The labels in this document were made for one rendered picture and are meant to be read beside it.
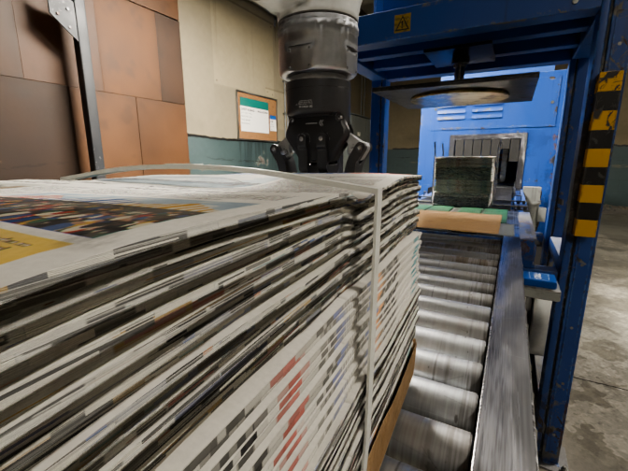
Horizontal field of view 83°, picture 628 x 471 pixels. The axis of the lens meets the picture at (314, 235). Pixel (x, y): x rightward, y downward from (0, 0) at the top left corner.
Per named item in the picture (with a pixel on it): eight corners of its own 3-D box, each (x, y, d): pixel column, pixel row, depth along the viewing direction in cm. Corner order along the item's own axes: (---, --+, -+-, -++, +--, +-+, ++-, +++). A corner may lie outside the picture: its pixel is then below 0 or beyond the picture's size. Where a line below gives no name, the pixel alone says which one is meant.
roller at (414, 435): (488, 426, 33) (484, 456, 35) (152, 318, 55) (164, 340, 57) (482, 480, 29) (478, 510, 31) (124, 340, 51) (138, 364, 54)
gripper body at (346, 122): (269, 79, 40) (272, 164, 42) (337, 70, 36) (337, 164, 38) (303, 90, 46) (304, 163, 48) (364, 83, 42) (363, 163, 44)
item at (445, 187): (490, 207, 183) (495, 155, 177) (430, 204, 197) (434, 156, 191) (493, 200, 215) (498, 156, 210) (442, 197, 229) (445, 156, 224)
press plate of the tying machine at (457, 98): (538, 80, 110) (540, 70, 110) (371, 95, 136) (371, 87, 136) (531, 104, 157) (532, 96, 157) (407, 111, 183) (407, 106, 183)
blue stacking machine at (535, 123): (560, 280, 309) (600, 19, 265) (411, 261, 370) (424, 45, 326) (546, 245, 438) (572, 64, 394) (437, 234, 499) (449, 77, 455)
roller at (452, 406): (491, 392, 40) (485, 436, 40) (193, 308, 62) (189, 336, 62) (490, 405, 35) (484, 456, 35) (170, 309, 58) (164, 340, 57)
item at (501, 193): (526, 230, 175) (529, 210, 173) (397, 219, 206) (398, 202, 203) (520, 199, 306) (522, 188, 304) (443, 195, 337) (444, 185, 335)
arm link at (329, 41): (337, 4, 34) (337, 72, 35) (370, 32, 41) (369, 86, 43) (260, 21, 38) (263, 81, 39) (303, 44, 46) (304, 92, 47)
